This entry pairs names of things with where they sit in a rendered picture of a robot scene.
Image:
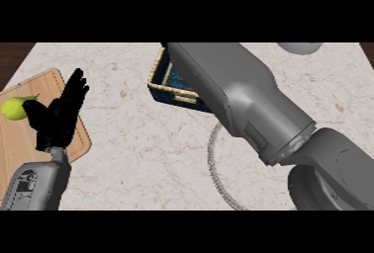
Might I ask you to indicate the wooden cutting board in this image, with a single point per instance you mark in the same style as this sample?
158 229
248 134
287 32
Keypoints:
22 138

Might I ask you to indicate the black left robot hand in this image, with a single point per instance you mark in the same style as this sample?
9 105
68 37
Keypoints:
58 115

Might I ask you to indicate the pale grey rounded object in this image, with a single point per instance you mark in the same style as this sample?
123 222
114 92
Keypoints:
300 47

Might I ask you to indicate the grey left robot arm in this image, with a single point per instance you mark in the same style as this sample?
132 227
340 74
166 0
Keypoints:
36 184

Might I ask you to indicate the dark blue wicker basket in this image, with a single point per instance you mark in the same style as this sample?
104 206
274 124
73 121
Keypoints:
167 87

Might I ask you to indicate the green pear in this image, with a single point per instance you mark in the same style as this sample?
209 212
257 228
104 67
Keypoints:
13 108

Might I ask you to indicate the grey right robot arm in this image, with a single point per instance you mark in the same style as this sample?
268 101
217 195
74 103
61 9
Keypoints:
263 118

